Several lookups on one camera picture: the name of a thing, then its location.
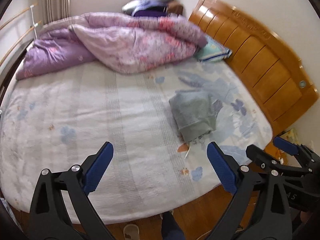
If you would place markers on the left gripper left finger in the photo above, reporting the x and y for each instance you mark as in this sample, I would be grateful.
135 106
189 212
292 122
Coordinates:
49 219

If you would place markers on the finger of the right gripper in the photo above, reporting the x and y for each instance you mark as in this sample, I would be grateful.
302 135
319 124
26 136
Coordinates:
268 163
305 156

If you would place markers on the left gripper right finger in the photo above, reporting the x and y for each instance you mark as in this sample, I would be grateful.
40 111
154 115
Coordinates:
271 217

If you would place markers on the grey zip hoodie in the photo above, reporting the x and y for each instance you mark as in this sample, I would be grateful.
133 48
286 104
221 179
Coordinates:
195 113

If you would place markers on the yellow package by bed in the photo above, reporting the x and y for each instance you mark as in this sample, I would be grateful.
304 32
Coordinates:
291 136

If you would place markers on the white slipper on floor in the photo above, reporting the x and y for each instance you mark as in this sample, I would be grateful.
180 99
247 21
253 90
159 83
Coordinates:
131 232

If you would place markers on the dark blue trouser leg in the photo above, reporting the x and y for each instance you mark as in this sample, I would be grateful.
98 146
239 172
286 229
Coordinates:
170 230

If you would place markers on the wooden bed headboard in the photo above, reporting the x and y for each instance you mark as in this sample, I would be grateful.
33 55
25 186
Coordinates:
271 71

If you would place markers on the floral white bed sheet mattress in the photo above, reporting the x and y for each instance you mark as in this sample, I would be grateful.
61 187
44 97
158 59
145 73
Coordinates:
57 120

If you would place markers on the teal striped pillow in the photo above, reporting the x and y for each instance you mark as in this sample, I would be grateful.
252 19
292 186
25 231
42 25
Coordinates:
213 51

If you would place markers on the wooden bedside table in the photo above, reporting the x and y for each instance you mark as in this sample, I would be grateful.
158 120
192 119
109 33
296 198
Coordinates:
175 7

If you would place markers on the purple pink floral duvet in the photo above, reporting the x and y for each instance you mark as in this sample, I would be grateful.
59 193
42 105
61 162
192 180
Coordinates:
123 43

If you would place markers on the blue grey pillow pile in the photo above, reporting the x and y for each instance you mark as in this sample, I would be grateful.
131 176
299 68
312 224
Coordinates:
146 8

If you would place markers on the wooden double ballet barre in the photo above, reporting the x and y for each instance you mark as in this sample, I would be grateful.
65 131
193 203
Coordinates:
17 26

